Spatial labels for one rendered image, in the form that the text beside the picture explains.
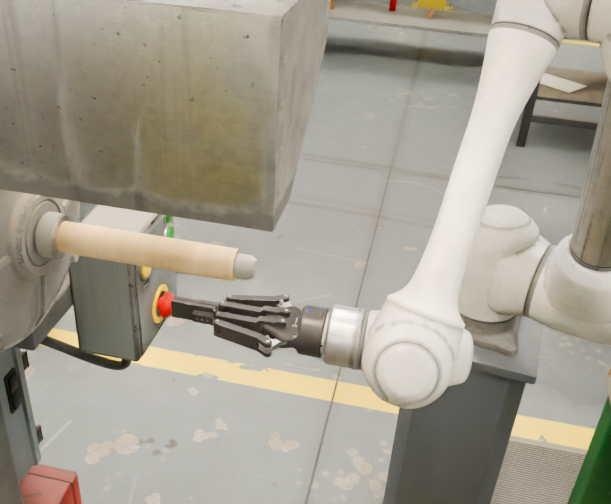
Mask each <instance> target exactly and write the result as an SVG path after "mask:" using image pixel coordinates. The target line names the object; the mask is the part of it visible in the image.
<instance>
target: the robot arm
mask: <svg viewBox="0 0 611 504"><path fill-rule="evenodd" d="M563 38H564V39H581V40H588V41H592V42H596V43H600V53H601V57H602V65H603V69H604V71H605V73H606V75H607V77H608V80H607V85H606V89H605V94H604V98H603V102H602V107H601V111H600V116H599V120H598V125H597V129H596V133H595V138H594V142H593V147H592V151H591V156H590V160H589V164H588V169H587V173H586V178H585V182H584V187H583V191H582V196H581V200H580V204H579V209H578V213H577V218H576V222H575V227H574V231H573V234H570V235H568V236H567V237H565V238H564V239H562V240H561V241H560V243H559V244H558V245H557V246H555V245H552V244H551V243H549V242H548V241H547V240H545V239H544V238H543V237H542V236H540V235H539V228H538V226H537V225H536V223H535V222H534V221H533V219H532V218H531V217H530V216H529V215H527V214H526V213H524V212H523V211H522V210H520V209H518V208H516V207H513V206H509V205H490V206H487V203H488V200H489V197H490V194H491V191H492V188H493V185H494V182H495V179H496V176H497V173H498V170H499V168H500V165H501V162H502V159H503V156H504V153H505V150H506V147H507V145H508V142H509V139H510V137H511V134H512V132H513V129H514V127H515V125H516V123H517V121H518V119H519V117H520V114H521V113H522V111H523V109H524V107H525V105H526V103H527V101H528V100H529V98H530V96H531V94H532V93H533V91H534V89H535V87H536V86H537V84H538V82H539V81H540V79H541V77H542V76H543V74H544V72H545V71H546V69H547V68H548V66H549V65H550V63H551V61H552V60H553V58H554V57H555V55H556V53H557V51H558V49H559V46H560V44H561V42H562V40H563ZM289 300H290V296H289V295H287V294H284V295H278V296H255V295H227V296H226V299H225V300H224V301H219V302H213V301H206V300H197V299H191V298H185V297H180V296H174V298H173V300H172V301H171V309H172V317H176V318H181V319H187V320H192V321H194V322H199V323H203V324H208V325H212V326H213V334H214V336H216V337H219V338H222V339H225V340H227V341H230V342H233V343H236V344H239V345H241V346H244V347H247V348H250V349H253V350H255V351H257V352H259V353H260V354H261V355H263V356H264V357H267V358H268V357H271V356H272V351H273V350H275V349H276V348H278V347H280V348H294V349H296V351H297V353H298V354H301V355H306V356H312V357H317V358H321V356H322V354H324V362H325V363H326V364H329V365H335V366H340V367H346V368H351V369H353V370H359V369H360V370H361V371H363V373H364V376H365V379H366V381H367V383H368V385H369V387H370V388H371V390H372V391H373V392H374V393H375V394H376V396H378V397H379V398H380V399H381V400H383V401H385V402H387V403H390V404H392V405H395V406H397V407H400V408H403V409H415V408H420V407H424V406H426V405H428V404H430V403H432V402H434V401H435V400H436V399H438V398H439V397H440V396H441V395H442V394H443V393H444V391H445V390H446V388H447V387H448V386H453V385H457V384H461V383H463V382H464V381H465V380H466V379H467V377H468V375H469V373H470V370H471V366H472V360H473V345H476V346H480V347H484V348H488V349H492V350H495V351H498V352H500V353H502V354H504V355H507V356H514V355H515V354H516V352H517V349H518V347H517V344H516V334H517V327H518V321H519V317H520V316H526V317H529V318H531V319H534V320H536V321H538V322H540V323H542V324H544V325H546V326H548V327H551V328H553V329H555V330H558V331H560V332H563V333H566V334H568V335H571V336H574V337H577V338H580V339H583V340H587V341H590V342H594V343H598V344H604V345H611V0H497V3H496V7H495V12H494V16H493V20H492V23H491V27H490V30H489V34H488V39H487V45H486V51H485V57H484V62H483V67H482V72H481V77H480V82H479V86H478V90H477V95H476V99H475V102H474V106H473V109H472V113H471V116H470V119H469V123H468V126H467V129H466V132H465V135H464V137H463V140H462V143H461V146H460V149H459V152H458V155H457V158H456V161H455V164H454V167H453V170H452V173H451V177H450V180H449V183H448V186H447V189H446V192H445V195H444V198H443V201H442V204H441V207H440V210H439V213H438V216H437V219H436V222H435V225H434V228H433V231H432V234H431V236H430V239H429V242H428V244H427V247H426V249H425V252H424V254H423V256H422V259H421V261H420V263H419V265H418V267H417V269H416V271H415V273H414V275H413V277H412V279H411V280H410V282H409V283H408V284H407V285H406V286H405V287H404V288H403V289H401V290H400V291H398V292H396V293H393V294H390V295H388V297H387V299H386V301H385V302H384V304H383V306H382V308H381V310H367V309H365V308H362V309H361V308H355V307H349V306H343V305H338V304H337V305H334V306H333V308H332V310H331V312H329V308H327V307H321V306H315V305H309V304H307V305H305V306H304V307H303V309H300V308H298V307H296V306H292V305H291V303H290V302H289ZM234 302H235V303H234Z"/></svg>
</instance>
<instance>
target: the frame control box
mask: <svg viewBox="0 0 611 504"><path fill-rule="evenodd" d="M80 223H82V224H88V225H94V226H100V227H106V228H112V229H119V230H125V231H131V232H137V233H143V234H149V235H156V236H162V237H167V232H168V230H169V228H170V227H171V226H172V227H174V217H173V216H172V219H171V221H170V223H169V224H168V225H164V222H163V215H161V214H154V213H148V212H142V211H135V210H129V209H122V208H116V207H110V206H103V205H97V206H96V207H95V208H94V209H93V210H92V211H91V212H90V213H89V214H88V215H87V216H86V217H85V218H84V219H83V220H82V221H81V222H80ZM68 272H69V279H70V286H71V293H72V300H73V308H74V315H75V322H76V329H77V337H78V344H79V348H78V347H75V346H73V345H70V344H68V343H65V342H63V341H60V340H58V339H55V338H53V337H50V336H48V335H47V336H46V337H45V338H44V340H43V341H42V342H41V343H40V344H41V345H44V346H47V347H49V348H52V349H54V350H57V351H59V352H62V353H65V354H67V355H70V356H72V357H75V358H78V359H80V360H83V361H86V362H88V363H91V364H94V365H97V366H100V367H103V368H106V369H111V370H116V371H117V370H125V369H126V368H128V367H129V366H130V364H131V361H135V362H136V361H139V360H140V359H141V357H142V356H143V355H144V354H145V352H146V351H147V349H148V348H149V346H150V344H151V343H152V341H153V340H154V338H155V336H156V335H157V333H158V332H159V330H160V329H161V327H162V325H163V324H164V322H165V321H166V319H167V318H163V317H161V314H160V310H158V308H157V305H158V300H159V298H160V297H163V296H164V294H165V293H166V292H172V293H173V294H174V296H177V284H176V272H174V271H168V270H162V269H156V268H152V269H151V272H150V275H149V276H148V277H147V278H144V277H143V266H138V265H133V264H127V263H121V262H115V261H109V260H103V259H97V258H91V257H85V256H79V259H78V261H77V262H71V263H70V266H69V269H68ZM96 354H99V355H104V356H109V357H114V358H120V359H121V361H117V360H112V359H108V358H105V357H102V356H99V355H96Z"/></svg>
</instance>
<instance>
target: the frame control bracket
mask: <svg viewBox="0 0 611 504"><path fill-rule="evenodd" d="M72 305H73V300H72V293H71V286H70V279H69V272H67V275H66V278H65V280H64V283H63V285H62V288H61V290H60V292H59V294H58V296H57V298H56V300H55V302H54V304H53V306H52V307H51V309H50V310H49V312H48V314H47V315H46V316H45V318H44V319H43V321H42V322H41V323H40V324H39V326H38V327H37V328H36V329H35V330H34V331H33V332H32V333H31V334H30V335H29V336H28V337H26V338H25V339H24V340H22V341H21V342H20V343H18V344H16V345H14V346H13V347H15V348H20V349H26V350H31V351H33V350H35V349H36V348H37V347H38V346H39V344H40V343H41V342H42V341H43V340H44V338H45V337H46V336H47V335H48V334H49V333H50V331H51V330H52V329H53V328H54V327H55V325H56V324H57V323H58V322H59V321H60V319H61V318H62V317H63V316H64V315H65V314H66V312H67V311H68V310H69V309H70V308H71V306H72Z"/></svg>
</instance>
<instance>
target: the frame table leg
mask: <svg viewBox="0 0 611 504"><path fill-rule="evenodd" d="M567 504H611V404H610V400H609V396H608V397H607V400H606V403H605V405H604V408H603V411H602V413H601V416H600V418H599V421H598V424H597V426H596V429H595V432H594V434H593V437H592V440H591V442H590V445H589V447H588V450H587V453H586V455H585V458H584V461H583V463H582V466H581V468H580V471H579V474H578V476H577V479H576V482H575V484H574V487H573V490H572V492H571V495H570V497H569V500H568V503H567Z"/></svg>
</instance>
